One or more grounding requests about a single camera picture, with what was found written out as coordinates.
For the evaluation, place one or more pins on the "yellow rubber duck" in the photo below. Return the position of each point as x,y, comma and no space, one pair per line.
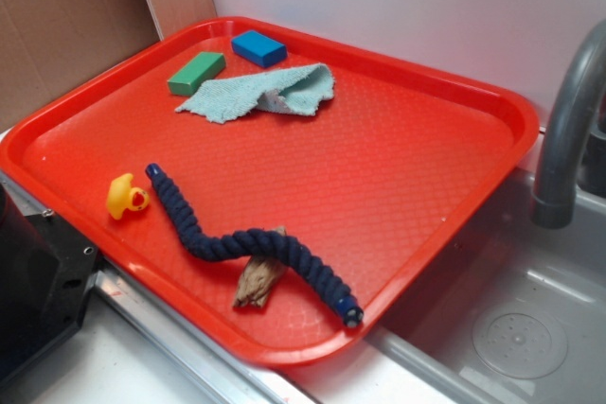
123,196

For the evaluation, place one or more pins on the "green wooden block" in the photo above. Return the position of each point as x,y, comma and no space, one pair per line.
187,80

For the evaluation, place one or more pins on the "brown cardboard panel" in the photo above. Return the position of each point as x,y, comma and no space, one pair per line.
49,47

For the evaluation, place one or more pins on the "red plastic tray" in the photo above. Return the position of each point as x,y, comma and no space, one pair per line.
375,183

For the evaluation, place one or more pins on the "blue wooden block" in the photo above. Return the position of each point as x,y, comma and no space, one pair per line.
259,49

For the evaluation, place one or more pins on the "grey plastic sink basin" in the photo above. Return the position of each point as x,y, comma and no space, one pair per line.
508,312

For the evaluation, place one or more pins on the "grey sink faucet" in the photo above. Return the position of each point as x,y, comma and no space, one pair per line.
573,150

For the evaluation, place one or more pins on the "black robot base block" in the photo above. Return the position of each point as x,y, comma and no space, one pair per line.
47,269

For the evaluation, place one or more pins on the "light teal cloth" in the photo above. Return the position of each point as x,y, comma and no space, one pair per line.
294,91

